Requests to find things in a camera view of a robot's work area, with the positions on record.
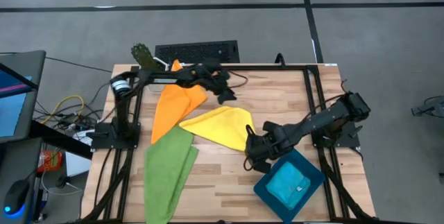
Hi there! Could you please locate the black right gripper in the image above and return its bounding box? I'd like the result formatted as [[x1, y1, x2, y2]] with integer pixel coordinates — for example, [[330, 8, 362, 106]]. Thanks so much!
[[245, 121, 299, 175]]

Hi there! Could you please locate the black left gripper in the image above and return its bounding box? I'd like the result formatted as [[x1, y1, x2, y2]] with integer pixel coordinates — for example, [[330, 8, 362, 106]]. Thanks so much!
[[196, 59, 238, 105]]

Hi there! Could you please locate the yellow microfiber towel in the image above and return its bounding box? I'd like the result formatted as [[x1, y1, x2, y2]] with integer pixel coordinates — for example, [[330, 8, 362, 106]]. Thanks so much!
[[178, 105, 257, 152]]

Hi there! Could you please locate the blue microfiber towel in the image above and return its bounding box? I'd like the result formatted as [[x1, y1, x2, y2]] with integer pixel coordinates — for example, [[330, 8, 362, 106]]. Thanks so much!
[[265, 161, 312, 211]]

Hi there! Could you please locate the orange microfiber towel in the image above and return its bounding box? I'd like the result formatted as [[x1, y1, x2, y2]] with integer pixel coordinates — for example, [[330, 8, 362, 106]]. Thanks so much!
[[151, 59, 209, 145]]

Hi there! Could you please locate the green microfiber towel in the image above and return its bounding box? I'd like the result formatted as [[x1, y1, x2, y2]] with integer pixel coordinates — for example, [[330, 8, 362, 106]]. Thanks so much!
[[144, 126, 200, 224]]

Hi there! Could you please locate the dark blue square tray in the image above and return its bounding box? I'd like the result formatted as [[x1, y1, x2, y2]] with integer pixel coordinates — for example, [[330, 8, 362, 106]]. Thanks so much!
[[253, 148, 327, 224]]

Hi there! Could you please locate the black perforated grille panel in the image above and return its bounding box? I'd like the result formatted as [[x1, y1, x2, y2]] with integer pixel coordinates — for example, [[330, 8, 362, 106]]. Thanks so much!
[[155, 40, 240, 64]]

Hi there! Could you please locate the green cactus plant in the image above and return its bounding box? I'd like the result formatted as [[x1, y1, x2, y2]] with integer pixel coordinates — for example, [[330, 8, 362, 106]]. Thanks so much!
[[130, 42, 164, 72]]

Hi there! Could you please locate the white power strip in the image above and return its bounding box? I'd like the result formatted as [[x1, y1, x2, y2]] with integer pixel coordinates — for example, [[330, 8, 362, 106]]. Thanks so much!
[[71, 129, 94, 147]]

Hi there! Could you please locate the white box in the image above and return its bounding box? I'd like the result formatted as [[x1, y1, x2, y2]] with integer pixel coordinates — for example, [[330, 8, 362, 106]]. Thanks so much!
[[65, 149, 93, 178]]

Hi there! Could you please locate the black desk bar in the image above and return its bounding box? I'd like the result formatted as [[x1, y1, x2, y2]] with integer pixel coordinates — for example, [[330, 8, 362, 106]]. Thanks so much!
[[29, 119, 94, 161]]

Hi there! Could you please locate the orange snack bag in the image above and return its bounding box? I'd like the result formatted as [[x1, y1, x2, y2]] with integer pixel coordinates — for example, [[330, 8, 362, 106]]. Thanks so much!
[[37, 150, 63, 173]]

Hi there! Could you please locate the grey monitor with blue screen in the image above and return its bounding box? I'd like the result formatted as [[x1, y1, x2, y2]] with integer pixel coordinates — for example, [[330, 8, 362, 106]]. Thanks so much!
[[0, 49, 47, 145]]

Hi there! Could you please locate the dark grey desk surface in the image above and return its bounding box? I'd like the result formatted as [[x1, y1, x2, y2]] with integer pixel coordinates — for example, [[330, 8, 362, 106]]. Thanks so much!
[[0, 137, 44, 224]]

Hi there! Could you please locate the black computer mouse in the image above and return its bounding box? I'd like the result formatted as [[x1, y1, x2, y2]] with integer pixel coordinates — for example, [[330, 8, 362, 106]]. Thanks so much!
[[1, 180, 31, 218]]

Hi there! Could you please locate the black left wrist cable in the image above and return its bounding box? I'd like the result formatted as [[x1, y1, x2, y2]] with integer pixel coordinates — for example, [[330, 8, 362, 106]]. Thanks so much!
[[225, 69, 249, 89]]

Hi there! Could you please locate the black aluminium table frame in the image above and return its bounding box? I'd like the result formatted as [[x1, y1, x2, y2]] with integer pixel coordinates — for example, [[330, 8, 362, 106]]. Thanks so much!
[[81, 63, 379, 224]]

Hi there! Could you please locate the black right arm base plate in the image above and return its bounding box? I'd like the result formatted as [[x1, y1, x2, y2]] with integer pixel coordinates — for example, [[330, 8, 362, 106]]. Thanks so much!
[[309, 119, 361, 148]]

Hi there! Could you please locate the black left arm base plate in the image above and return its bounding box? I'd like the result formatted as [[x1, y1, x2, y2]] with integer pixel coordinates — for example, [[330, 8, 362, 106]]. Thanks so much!
[[90, 122, 142, 150]]

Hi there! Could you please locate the black floor cable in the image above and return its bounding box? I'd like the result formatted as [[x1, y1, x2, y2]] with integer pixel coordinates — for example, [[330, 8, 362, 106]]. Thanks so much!
[[44, 56, 114, 74]]

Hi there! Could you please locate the yellow cable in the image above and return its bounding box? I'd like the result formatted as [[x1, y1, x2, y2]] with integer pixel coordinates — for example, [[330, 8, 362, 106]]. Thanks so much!
[[40, 94, 85, 125]]

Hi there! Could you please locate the white cable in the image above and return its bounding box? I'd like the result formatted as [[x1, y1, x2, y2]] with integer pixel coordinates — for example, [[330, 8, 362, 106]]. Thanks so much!
[[40, 168, 84, 197]]

